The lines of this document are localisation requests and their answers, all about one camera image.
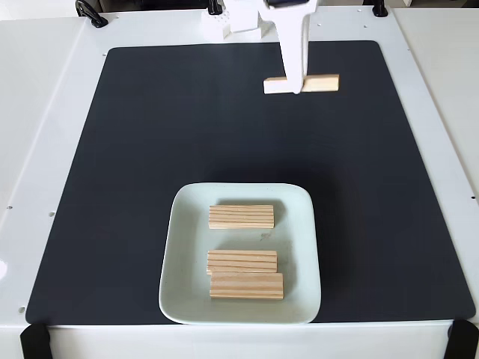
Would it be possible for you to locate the ridged light wooden block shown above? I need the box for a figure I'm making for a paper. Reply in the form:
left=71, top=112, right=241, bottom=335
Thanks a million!
left=263, top=73, right=341, bottom=95
left=208, top=203, right=276, bottom=230
left=210, top=272, right=285, bottom=301
left=206, top=249, right=278, bottom=276

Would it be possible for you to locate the black rubber mat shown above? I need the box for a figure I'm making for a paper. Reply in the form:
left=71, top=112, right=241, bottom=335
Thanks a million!
left=25, top=40, right=476, bottom=325

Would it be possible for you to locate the black corner bracket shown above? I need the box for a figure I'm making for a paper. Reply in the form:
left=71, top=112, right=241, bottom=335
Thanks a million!
left=445, top=319, right=479, bottom=359
left=19, top=322, right=52, bottom=359

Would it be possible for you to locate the pale green square plate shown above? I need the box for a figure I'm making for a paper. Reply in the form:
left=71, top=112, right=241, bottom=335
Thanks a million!
left=158, top=182, right=323, bottom=325

